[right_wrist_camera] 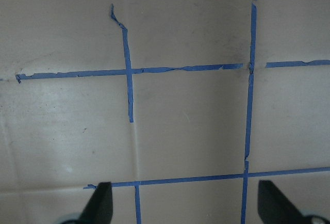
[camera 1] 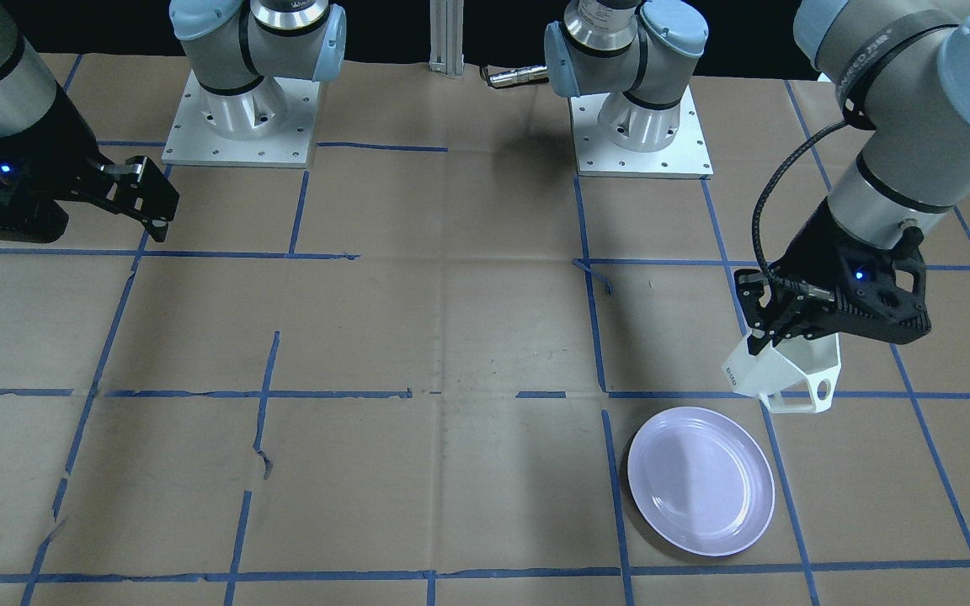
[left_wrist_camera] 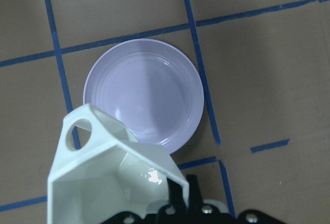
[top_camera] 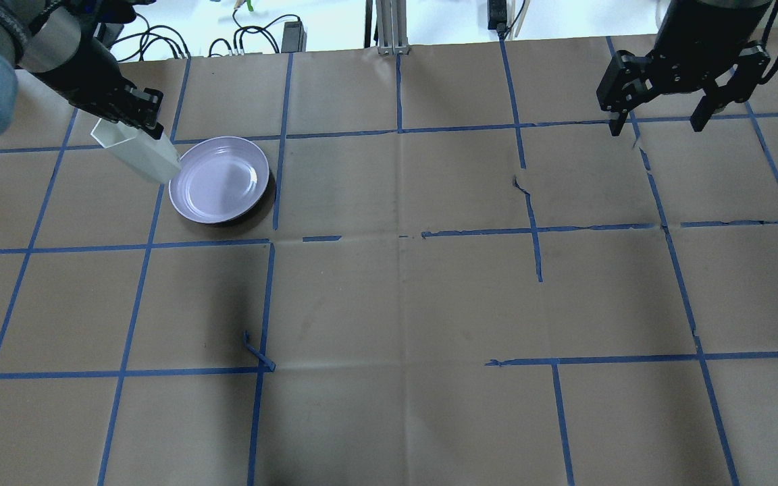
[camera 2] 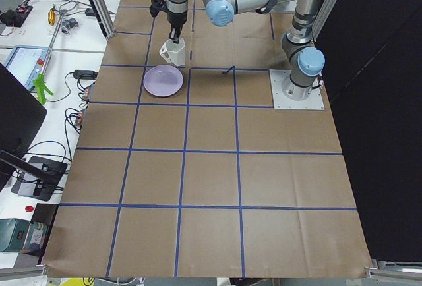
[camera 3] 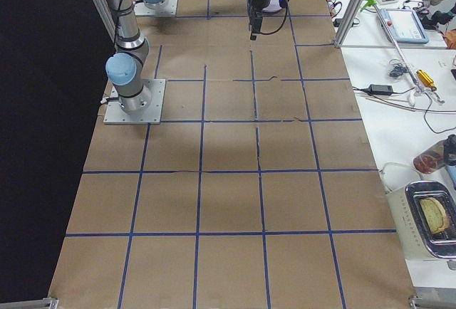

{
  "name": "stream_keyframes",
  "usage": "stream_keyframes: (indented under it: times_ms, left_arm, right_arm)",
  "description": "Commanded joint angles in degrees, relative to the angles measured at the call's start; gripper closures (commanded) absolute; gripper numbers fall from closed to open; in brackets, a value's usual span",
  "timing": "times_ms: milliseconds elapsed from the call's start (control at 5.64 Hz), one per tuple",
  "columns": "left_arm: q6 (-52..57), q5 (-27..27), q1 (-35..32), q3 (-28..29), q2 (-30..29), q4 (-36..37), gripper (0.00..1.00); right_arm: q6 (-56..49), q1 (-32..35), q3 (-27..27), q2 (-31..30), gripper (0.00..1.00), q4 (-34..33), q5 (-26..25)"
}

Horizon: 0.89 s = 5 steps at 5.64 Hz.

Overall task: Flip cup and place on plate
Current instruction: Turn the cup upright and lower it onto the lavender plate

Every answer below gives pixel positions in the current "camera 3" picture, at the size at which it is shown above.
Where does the red patterned bottle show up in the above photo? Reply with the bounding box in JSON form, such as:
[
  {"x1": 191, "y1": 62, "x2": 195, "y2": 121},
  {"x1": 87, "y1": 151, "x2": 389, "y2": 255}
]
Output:
[{"x1": 413, "y1": 134, "x2": 455, "y2": 174}]

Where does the lilac plate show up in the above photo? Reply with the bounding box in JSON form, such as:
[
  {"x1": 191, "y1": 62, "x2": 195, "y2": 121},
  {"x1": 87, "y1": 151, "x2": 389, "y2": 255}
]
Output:
[{"x1": 262, "y1": 0, "x2": 288, "y2": 14}]

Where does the brown paper table cover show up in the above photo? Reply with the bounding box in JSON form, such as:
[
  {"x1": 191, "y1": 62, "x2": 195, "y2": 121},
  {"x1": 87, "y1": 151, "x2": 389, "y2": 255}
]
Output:
[{"x1": 49, "y1": 0, "x2": 413, "y2": 308}]

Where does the cream toaster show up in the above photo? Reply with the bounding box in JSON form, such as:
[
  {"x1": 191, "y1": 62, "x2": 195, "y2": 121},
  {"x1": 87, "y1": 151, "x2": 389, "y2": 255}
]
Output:
[{"x1": 386, "y1": 181, "x2": 455, "y2": 261}]

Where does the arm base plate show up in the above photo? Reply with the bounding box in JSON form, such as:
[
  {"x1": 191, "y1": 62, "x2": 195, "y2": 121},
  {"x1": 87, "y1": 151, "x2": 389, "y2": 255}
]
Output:
[
  {"x1": 135, "y1": 0, "x2": 178, "y2": 17},
  {"x1": 103, "y1": 79, "x2": 166, "y2": 125}
]

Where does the aluminium frame post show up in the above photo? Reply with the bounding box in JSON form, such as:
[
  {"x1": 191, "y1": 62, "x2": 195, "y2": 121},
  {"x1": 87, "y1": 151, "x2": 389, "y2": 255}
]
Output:
[{"x1": 333, "y1": 0, "x2": 362, "y2": 48}]

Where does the yellow tool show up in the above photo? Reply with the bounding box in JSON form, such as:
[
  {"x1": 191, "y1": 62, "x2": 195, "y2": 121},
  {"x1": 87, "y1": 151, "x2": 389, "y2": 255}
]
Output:
[{"x1": 416, "y1": 70, "x2": 437, "y2": 91}]

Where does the long grabber stick green tip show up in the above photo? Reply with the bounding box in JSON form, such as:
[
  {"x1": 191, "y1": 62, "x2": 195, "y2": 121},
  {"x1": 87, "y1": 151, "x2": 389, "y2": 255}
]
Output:
[{"x1": 361, "y1": 0, "x2": 425, "y2": 108}]

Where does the blue teach pendant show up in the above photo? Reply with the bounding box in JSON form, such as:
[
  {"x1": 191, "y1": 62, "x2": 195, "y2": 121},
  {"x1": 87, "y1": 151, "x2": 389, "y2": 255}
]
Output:
[{"x1": 379, "y1": 9, "x2": 429, "y2": 44}]

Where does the toast slice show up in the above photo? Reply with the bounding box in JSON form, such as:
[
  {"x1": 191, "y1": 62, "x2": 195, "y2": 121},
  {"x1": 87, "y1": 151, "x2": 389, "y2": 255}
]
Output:
[{"x1": 420, "y1": 197, "x2": 450, "y2": 234}]

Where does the black power adapter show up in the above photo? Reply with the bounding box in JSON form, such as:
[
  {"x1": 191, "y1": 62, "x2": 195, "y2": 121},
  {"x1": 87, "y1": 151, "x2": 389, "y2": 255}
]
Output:
[{"x1": 368, "y1": 84, "x2": 394, "y2": 96}]

